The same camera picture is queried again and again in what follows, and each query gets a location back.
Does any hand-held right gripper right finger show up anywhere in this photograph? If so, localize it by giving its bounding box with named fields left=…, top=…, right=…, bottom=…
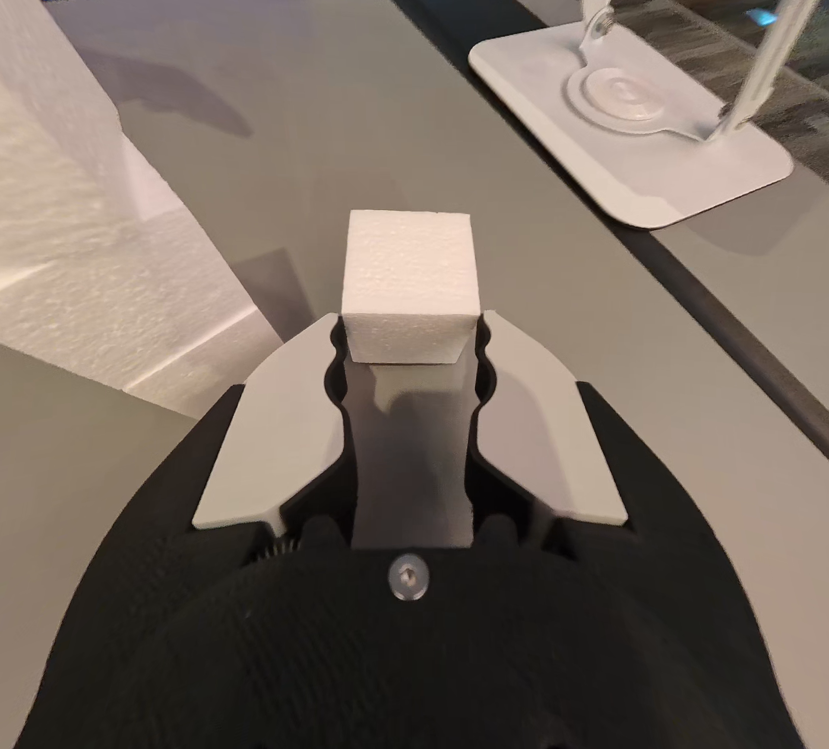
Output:
left=462, top=310, right=628, bottom=546

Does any white document stand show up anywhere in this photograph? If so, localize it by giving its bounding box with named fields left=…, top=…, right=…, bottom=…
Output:
left=468, top=0, right=829, bottom=230

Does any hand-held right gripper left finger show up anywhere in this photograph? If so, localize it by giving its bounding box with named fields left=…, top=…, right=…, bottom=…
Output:
left=192, top=311, right=357, bottom=537

